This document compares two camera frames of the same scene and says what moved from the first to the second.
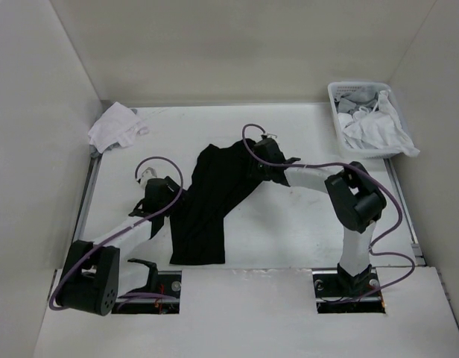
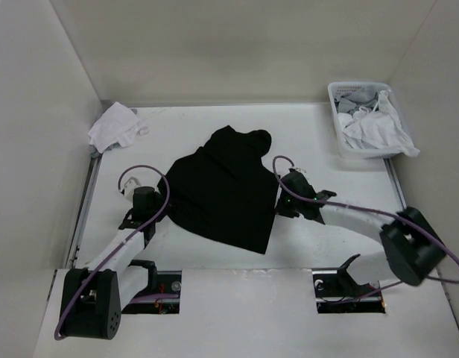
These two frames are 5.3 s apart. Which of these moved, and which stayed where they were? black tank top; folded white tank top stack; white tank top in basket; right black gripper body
Moved: black tank top; right black gripper body
Stayed: white tank top in basket; folded white tank top stack
